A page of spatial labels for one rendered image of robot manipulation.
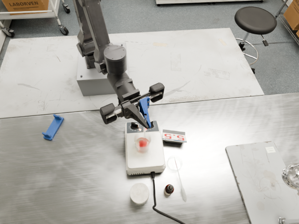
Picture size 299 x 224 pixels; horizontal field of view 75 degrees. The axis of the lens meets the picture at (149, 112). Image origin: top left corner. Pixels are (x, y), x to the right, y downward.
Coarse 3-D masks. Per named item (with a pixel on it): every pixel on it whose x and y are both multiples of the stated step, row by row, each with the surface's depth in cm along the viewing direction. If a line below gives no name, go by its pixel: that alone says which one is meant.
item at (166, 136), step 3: (165, 135) 75; (168, 135) 76; (171, 135) 76; (174, 135) 76; (177, 135) 77; (180, 135) 77; (165, 138) 73; (168, 138) 73; (171, 138) 73; (174, 138) 74; (177, 138) 74; (180, 138) 74; (183, 138) 75
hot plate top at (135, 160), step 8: (128, 136) 67; (152, 136) 67; (160, 136) 68; (128, 144) 66; (152, 144) 66; (160, 144) 66; (128, 152) 64; (136, 152) 64; (152, 152) 65; (160, 152) 65; (128, 160) 63; (136, 160) 63; (144, 160) 63; (152, 160) 63; (160, 160) 63
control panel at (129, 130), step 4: (156, 120) 77; (128, 124) 75; (140, 124) 75; (156, 124) 75; (128, 128) 73; (140, 128) 73; (148, 128) 72; (152, 128) 72; (156, 128) 72; (128, 132) 70; (132, 132) 70; (136, 132) 70
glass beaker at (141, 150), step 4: (140, 132) 61; (148, 132) 61; (136, 136) 61; (140, 136) 64; (148, 136) 62; (136, 144) 58; (148, 144) 59; (136, 148) 62; (140, 148) 60; (144, 148) 60; (148, 148) 62; (140, 152) 63; (144, 152) 63
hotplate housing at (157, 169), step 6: (126, 126) 74; (126, 132) 71; (162, 144) 69; (126, 150) 67; (126, 156) 66; (126, 162) 65; (126, 168) 64; (138, 168) 64; (144, 168) 64; (150, 168) 64; (156, 168) 64; (162, 168) 65; (132, 174) 67
